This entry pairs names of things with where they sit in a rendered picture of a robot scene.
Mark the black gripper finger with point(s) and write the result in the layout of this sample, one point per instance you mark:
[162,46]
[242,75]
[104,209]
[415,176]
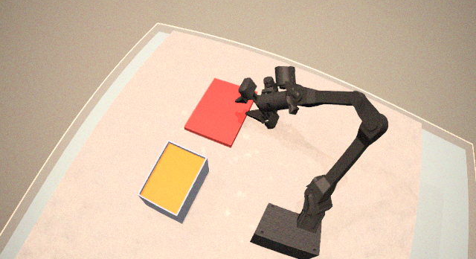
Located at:
[240,99]
[256,114]

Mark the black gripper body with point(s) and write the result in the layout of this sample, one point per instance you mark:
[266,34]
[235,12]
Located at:
[264,102]

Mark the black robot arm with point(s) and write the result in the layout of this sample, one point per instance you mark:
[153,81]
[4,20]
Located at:
[373,126]

